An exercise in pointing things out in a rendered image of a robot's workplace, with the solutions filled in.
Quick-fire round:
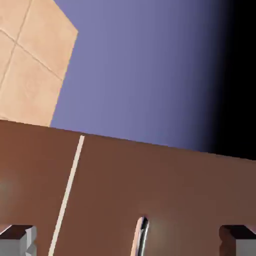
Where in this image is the curved shiny metal handle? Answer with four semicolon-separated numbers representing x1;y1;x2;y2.
130;215;150;256

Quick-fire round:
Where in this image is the brown wooden drawer front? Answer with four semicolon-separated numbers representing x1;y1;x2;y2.
52;135;256;256
0;119;81;256

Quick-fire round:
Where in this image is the brown wooden cabinet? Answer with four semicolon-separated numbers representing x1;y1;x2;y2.
0;119;256;256

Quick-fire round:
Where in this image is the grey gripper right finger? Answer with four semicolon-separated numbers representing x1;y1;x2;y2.
218;224;256;256

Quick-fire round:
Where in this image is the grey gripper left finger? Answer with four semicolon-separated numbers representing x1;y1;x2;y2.
0;224;38;256

